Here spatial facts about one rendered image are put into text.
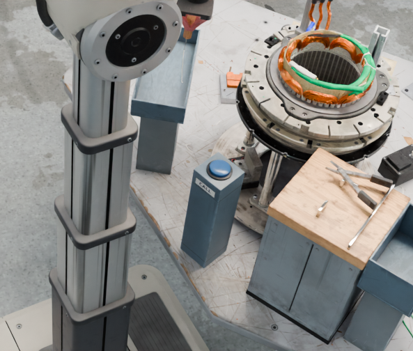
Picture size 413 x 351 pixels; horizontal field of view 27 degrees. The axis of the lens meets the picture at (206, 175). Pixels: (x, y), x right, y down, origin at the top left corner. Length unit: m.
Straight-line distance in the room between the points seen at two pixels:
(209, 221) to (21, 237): 1.22
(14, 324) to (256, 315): 0.79
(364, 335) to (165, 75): 0.66
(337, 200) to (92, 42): 0.60
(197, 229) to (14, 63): 1.76
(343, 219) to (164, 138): 0.48
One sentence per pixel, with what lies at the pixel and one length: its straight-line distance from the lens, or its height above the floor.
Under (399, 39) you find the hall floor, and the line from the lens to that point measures 3.79.
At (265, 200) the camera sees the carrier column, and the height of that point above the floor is 0.83.
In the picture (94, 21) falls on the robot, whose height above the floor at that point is 1.48.
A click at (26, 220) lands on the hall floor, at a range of 2.87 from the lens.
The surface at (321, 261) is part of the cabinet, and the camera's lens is 1.61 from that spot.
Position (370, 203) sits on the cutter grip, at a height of 1.09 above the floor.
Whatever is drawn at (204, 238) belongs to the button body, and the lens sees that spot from 1.75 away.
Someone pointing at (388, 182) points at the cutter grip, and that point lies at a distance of 1.64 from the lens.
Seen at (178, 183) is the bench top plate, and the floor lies 0.78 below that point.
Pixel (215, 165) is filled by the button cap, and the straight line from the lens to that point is 1.65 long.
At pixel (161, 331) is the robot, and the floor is 0.26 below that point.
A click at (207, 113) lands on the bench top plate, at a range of 2.12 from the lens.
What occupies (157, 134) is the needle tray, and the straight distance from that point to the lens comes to 1.88.
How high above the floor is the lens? 2.26
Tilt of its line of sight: 48 degrees down
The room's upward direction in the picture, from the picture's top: 11 degrees clockwise
